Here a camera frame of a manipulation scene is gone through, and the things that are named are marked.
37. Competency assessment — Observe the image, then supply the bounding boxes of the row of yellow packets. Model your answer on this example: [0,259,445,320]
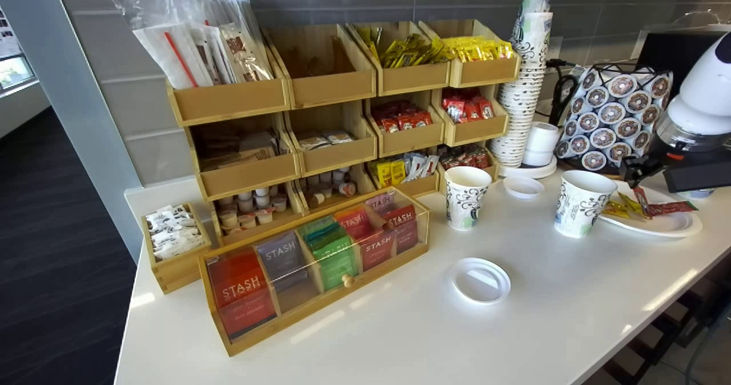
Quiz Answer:
[371,159,407,187]

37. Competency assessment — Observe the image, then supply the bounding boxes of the paper notice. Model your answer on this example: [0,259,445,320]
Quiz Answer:
[0,7,23,60]

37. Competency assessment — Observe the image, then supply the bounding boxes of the heap of white sugar packets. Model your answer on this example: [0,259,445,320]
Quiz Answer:
[145,204,205,260]

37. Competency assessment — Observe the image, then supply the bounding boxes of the wooden tray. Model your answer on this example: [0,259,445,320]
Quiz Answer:
[264,24,377,110]
[420,19,521,89]
[365,151,440,198]
[210,181,304,247]
[437,142,500,193]
[432,85,509,147]
[294,165,377,214]
[284,101,379,177]
[166,48,292,127]
[186,114,302,202]
[364,91,446,158]
[346,21,452,97]

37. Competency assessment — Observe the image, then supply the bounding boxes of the stack of dark red tea bags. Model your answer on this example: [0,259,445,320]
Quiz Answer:
[365,192,420,254]

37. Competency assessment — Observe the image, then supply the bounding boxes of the heap of white sachets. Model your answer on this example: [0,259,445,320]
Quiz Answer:
[403,152,440,182]

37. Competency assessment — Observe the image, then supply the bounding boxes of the heap of clear wrapped straws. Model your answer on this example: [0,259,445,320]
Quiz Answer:
[113,0,276,90]

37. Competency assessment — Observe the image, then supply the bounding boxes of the heap of dark red sachets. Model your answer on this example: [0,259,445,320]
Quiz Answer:
[440,144,491,171]

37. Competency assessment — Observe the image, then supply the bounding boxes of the stack of grey tea bags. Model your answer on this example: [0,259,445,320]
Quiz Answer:
[255,232,310,292]

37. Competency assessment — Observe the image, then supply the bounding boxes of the heap of creamer cups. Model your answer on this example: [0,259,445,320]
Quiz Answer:
[217,186,289,235]
[303,168,358,206]

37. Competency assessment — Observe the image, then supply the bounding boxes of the stack of orange tea bags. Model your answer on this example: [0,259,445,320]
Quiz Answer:
[207,250,278,340]

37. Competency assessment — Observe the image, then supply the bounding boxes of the white plate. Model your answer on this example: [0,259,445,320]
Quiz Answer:
[597,181,703,238]

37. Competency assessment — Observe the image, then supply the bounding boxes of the window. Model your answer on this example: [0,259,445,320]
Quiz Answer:
[0,54,37,93]

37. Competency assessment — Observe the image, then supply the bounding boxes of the patterned paper cup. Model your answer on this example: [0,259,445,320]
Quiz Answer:
[553,170,618,239]
[444,166,493,232]

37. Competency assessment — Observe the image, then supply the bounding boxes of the rack of coffee pods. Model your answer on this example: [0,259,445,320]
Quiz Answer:
[554,62,674,174]

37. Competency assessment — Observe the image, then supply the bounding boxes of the stack of white lids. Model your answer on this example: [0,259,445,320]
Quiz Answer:
[522,122,561,167]

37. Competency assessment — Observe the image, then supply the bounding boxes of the heap of brown sachets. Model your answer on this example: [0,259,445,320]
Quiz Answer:
[196,131,280,172]

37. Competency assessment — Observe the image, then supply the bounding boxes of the black cable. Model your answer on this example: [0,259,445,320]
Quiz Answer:
[544,58,580,127]

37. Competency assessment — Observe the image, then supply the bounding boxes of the wooden tea box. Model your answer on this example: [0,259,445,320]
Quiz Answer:
[198,186,431,357]

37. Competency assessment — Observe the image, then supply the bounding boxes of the small wooden box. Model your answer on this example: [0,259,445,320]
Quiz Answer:
[141,202,213,294]

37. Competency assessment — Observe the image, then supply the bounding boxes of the stack of paper cups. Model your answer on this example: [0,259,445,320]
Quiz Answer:
[489,0,555,169]

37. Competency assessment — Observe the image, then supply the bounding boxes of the yellow sachet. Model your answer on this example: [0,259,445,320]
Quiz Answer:
[602,199,631,220]
[618,192,646,220]

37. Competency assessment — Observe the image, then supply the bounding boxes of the heap of yellow green sachets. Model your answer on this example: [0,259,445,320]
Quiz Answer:
[353,24,453,69]

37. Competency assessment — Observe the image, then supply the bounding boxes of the stack of green tea bags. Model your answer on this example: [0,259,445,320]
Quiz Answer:
[298,216,360,292]

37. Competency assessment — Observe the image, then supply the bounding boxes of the black coffee machine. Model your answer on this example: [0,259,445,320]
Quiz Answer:
[633,10,731,101]

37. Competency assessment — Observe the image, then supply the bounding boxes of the white cup lid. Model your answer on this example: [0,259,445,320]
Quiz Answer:
[451,258,512,306]
[503,176,545,199]

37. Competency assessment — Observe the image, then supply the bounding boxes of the red sachet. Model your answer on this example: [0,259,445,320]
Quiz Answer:
[646,200,699,217]
[632,186,653,219]

